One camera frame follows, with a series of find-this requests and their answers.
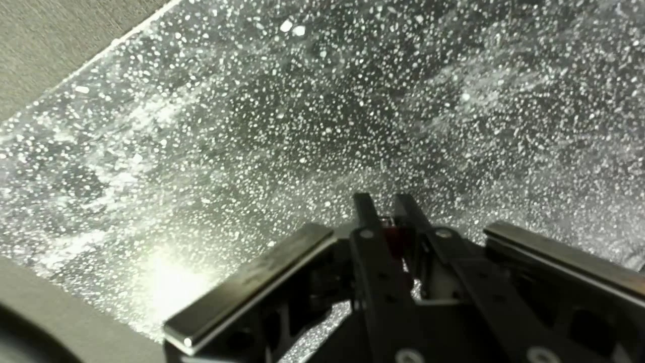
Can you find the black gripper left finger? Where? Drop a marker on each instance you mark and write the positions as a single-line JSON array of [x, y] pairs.
[[259, 312]]

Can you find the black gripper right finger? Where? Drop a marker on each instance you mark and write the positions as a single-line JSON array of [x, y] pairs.
[[540, 300]]

